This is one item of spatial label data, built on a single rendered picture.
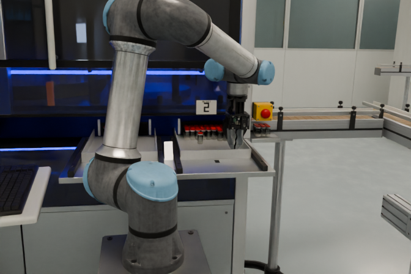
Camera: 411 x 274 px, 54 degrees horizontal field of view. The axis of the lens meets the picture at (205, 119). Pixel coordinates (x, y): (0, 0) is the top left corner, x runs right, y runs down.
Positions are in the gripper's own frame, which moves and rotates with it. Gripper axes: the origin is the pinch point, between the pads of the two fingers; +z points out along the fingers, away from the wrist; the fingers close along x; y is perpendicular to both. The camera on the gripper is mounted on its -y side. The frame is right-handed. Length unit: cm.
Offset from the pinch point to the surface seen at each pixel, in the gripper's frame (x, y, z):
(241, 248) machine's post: 11, -24, 56
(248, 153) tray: 5.1, 1.9, 1.6
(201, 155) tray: -12.3, 1.9, 2.1
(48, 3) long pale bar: -66, -17, -50
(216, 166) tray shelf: -8.2, 9.7, 3.6
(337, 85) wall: 282, -484, 46
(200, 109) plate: -9.2, -24.0, -9.6
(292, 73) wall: 203, -484, 27
